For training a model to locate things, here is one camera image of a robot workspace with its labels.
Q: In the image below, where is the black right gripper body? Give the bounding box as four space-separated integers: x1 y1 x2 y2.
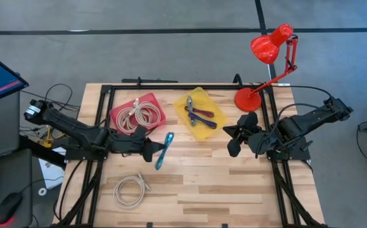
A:
227 111 281 158

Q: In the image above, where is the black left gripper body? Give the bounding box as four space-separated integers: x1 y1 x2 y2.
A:
108 125 156 163

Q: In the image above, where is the beige USB cable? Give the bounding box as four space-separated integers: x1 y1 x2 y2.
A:
115 106 143 136
134 98 162 128
113 172 152 209

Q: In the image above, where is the yellow translucent plastic tray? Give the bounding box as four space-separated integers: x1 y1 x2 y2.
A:
173 87 229 142

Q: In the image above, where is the red desk lamp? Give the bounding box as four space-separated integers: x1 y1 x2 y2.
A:
233 23 299 113

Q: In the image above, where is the red translucent plastic tray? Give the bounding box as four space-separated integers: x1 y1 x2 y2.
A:
109 92 167 136

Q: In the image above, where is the white paper sheet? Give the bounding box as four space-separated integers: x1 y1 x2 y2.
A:
39 147 67 190

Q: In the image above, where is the grey side desk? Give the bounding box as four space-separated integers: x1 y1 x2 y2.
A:
0 91 34 228

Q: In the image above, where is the black computer mouse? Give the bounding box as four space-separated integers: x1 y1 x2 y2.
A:
0 192 23 225

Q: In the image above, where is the black aluminium table frame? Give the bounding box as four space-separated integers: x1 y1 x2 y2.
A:
51 82 330 228

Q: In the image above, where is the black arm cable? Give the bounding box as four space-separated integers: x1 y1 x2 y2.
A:
271 84 333 99

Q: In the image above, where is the yellow cable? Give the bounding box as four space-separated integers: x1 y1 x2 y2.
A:
40 125 66 149

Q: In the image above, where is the black floor cable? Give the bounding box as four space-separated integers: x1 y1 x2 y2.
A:
20 83 81 111

